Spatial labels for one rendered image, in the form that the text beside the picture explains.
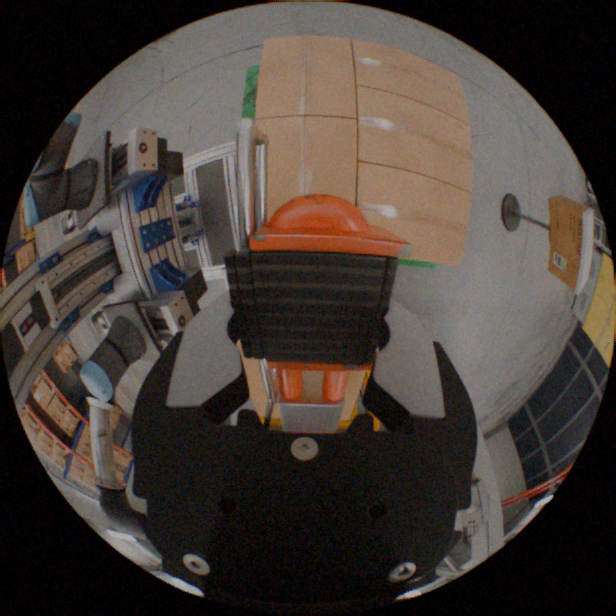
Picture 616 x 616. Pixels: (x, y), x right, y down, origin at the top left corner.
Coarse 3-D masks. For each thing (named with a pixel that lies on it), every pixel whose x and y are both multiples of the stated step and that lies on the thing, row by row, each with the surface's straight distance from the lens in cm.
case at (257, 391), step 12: (240, 348) 59; (252, 360) 61; (252, 372) 66; (360, 372) 64; (252, 384) 72; (276, 384) 69; (348, 384) 69; (360, 384) 70; (252, 396) 79; (264, 396) 77; (348, 396) 75; (264, 408) 85; (276, 408) 84; (348, 408) 83
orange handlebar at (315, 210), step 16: (288, 208) 10; (304, 208) 10; (320, 208) 10; (336, 208) 10; (352, 208) 10; (272, 224) 10; (288, 224) 10; (304, 224) 10; (320, 224) 10; (336, 224) 10; (352, 224) 10; (368, 224) 11; (288, 384) 17; (336, 384) 17; (304, 432) 32
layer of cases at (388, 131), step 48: (288, 48) 116; (336, 48) 116; (384, 48) 127; (288, 96) 93; (336, 96) 94; (384, 96) 100; (432, 96) 116; (288, 144) 84; (336, 144) 84; (384, 144) 89; (432, 144) 101; (288, 192) 81; (336, 192) 81; (384, 192) 85; (432, 192) 96; (432, 240) 98
